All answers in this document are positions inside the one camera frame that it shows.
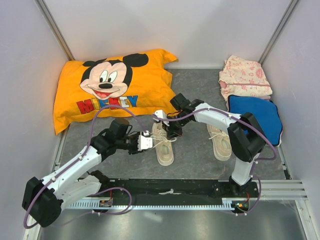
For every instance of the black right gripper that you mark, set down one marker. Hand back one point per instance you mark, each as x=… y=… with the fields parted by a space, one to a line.
x=171 y=131

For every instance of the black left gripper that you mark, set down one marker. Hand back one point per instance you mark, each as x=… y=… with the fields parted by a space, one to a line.
x=135 y=150

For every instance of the beige lace shoe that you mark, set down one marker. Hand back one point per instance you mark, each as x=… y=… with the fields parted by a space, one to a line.
x=165 y=155
x=222 y=149

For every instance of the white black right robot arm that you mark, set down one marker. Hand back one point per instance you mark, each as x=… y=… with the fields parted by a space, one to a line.
x=246 y=137

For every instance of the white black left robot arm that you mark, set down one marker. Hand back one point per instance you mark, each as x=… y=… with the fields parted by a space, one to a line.
x=44 y=199

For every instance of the orange Mickey Mouse pillow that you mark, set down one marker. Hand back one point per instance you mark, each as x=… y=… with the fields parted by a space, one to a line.
x=120 y=86

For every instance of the pink patterned folded garment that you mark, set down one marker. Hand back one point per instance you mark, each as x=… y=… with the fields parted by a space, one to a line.
x=243 y=78

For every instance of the blue folded cloth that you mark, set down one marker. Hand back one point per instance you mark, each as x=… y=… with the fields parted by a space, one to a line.
x=265 y=112

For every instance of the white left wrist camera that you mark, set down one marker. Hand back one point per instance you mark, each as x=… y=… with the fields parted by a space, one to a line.
x=144 y=143

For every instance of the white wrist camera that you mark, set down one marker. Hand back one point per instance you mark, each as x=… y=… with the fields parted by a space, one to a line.
x=159 y=115
x=144 y=143

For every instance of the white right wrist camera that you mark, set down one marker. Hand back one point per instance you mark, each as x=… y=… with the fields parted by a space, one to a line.
x=159 y=115

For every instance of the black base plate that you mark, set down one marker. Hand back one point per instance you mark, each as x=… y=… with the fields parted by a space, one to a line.
x=191 y=187

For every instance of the grey slotted cable duct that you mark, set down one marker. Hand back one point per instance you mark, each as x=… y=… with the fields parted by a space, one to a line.
x=117 y=204

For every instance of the aluminium frame rail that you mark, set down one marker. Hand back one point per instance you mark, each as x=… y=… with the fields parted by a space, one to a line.
x=91 y=185

